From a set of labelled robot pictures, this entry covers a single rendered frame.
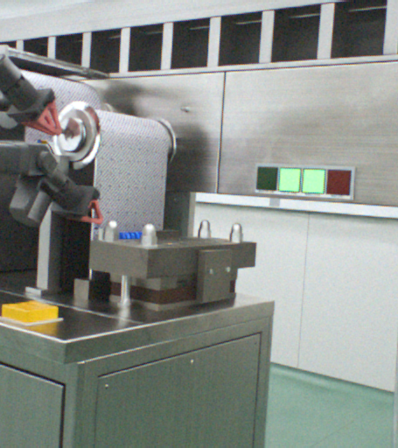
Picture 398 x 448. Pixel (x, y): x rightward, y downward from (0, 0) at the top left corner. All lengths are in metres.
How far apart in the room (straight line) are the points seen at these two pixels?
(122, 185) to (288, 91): 0.43
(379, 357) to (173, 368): 2.78
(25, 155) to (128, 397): 0.47
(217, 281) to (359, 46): 0.62
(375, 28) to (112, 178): 0.67
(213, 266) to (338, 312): 2.68
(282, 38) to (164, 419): 0.91
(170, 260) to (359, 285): 2.74
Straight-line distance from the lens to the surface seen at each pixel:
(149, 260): 1.28
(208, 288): 1.41
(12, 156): 1.21
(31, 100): 1.40
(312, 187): 1.47
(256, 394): 1.59
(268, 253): 4.25
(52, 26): 2.11
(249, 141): 1.57
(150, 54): 1.91
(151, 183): 1.56
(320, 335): 4.13
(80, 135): 1.44
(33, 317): 1.19
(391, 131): 1.42
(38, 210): 1.29
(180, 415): 1.36
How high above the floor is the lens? 1.16
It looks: 3 degrees down
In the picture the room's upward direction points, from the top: 4 degrees clockwise
